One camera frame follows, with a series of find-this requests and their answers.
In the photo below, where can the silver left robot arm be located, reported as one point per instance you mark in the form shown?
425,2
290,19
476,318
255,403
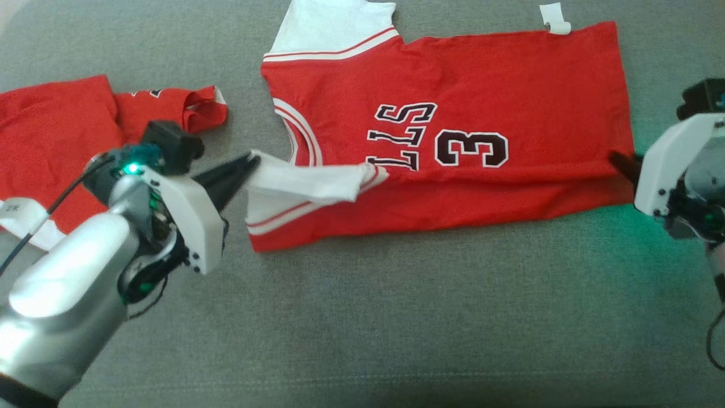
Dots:
62,294

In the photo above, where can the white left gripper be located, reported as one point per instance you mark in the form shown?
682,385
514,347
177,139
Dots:
195,218

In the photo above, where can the red shorts with white stripe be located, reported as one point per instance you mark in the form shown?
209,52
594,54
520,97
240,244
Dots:
51,136

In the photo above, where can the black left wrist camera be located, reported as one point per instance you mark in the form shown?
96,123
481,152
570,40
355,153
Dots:
170,144

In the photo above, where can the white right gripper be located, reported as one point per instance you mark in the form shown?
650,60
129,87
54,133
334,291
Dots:
671,158

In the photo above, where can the red jersey with white sleeves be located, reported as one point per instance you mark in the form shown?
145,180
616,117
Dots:
510,79

